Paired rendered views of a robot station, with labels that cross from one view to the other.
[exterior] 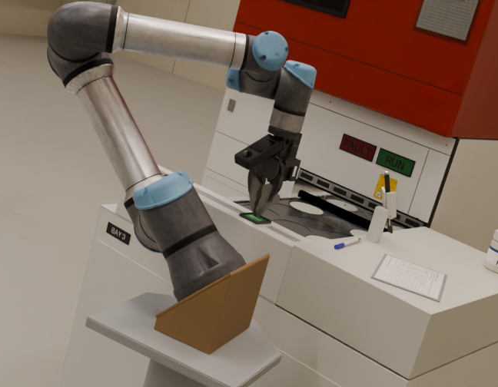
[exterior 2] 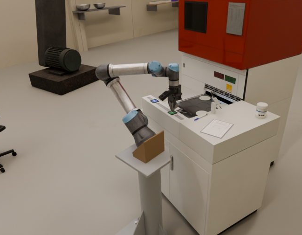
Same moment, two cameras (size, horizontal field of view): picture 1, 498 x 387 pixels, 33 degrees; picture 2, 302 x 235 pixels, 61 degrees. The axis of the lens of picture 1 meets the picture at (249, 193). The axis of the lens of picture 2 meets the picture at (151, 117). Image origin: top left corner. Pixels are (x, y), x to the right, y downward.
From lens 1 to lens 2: 0.75 m
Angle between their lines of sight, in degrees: 27
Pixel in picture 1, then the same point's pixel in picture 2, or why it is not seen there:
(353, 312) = (195, 142)
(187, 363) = (137, 168)
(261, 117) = (192, 68)
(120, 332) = (122, 158)
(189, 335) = (140, 158)
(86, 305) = not seen: hidden behind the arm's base
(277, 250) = (175, 123)
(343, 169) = (216, 82)
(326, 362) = (193, 157)
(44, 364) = not seen: hidden behind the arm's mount
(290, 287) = (181, 134)
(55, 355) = not seen: hidden behind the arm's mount
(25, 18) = (165, 25)
